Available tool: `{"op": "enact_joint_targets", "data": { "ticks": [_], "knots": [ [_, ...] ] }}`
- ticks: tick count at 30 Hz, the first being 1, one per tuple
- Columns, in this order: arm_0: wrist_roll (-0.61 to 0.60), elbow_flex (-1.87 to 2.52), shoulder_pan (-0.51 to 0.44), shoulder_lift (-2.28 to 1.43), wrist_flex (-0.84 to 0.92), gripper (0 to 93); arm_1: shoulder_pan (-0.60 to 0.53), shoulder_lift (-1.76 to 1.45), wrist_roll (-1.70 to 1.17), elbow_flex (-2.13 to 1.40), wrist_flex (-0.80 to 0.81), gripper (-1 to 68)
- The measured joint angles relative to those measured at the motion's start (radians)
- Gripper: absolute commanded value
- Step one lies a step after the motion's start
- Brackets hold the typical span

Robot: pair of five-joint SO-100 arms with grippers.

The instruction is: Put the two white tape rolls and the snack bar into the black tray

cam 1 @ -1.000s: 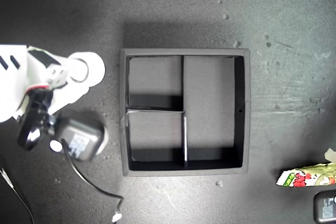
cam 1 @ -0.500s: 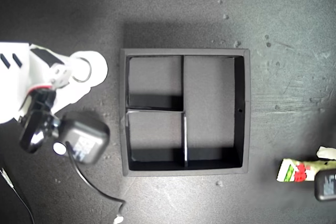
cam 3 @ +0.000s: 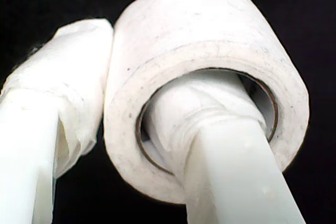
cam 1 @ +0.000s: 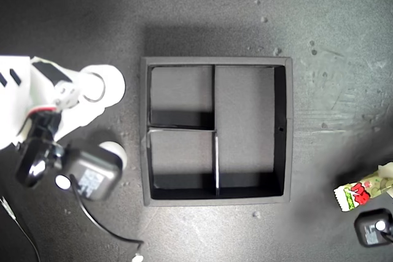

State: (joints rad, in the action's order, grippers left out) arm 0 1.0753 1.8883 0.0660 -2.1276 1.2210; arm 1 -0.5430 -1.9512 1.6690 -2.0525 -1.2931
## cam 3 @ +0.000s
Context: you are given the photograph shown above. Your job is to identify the white tape roll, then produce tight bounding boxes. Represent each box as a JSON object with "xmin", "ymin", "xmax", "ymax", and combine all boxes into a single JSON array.
[{"xmin": 103, "ymin": 0, "xmax": 310, "ymax": 205}]

